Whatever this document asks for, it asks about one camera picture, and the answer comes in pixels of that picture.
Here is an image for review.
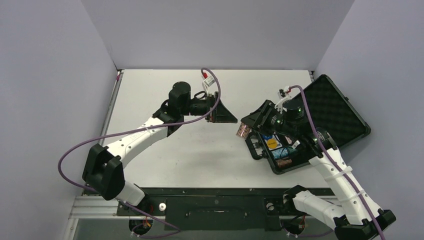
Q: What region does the black poker set case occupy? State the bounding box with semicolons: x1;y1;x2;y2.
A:
245;74;371;175

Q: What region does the pink chip stack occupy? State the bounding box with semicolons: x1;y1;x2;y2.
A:
236;122;251;139

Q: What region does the yellow big blind button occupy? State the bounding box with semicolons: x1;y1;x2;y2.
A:
266;138;279;149

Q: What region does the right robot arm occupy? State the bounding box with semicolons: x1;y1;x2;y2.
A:
241;99;397;240

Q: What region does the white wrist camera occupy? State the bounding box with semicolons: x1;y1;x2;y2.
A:
202;72;216;95
274;86;292;114

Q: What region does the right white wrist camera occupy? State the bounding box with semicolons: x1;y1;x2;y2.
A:
274;86;292;114

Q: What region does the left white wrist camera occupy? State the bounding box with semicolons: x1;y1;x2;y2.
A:
202;72;216;95

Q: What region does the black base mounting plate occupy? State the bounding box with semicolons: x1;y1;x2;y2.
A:
115;187;329;232

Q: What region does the red brown chip stack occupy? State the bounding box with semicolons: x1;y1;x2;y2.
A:
275;158;293;169

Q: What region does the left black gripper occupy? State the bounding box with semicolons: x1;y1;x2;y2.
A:
181;92;238;124

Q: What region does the green chip stack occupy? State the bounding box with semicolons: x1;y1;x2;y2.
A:
286;147;297;156

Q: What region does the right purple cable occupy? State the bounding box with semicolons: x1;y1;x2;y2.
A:
288;85;387;240

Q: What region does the light blue chip stack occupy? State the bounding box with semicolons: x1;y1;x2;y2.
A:
271;147;290;160

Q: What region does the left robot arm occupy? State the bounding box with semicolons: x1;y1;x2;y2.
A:
82;81;238;215

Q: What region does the blue playing card deck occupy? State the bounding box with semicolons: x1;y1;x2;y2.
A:
264;135;283;151

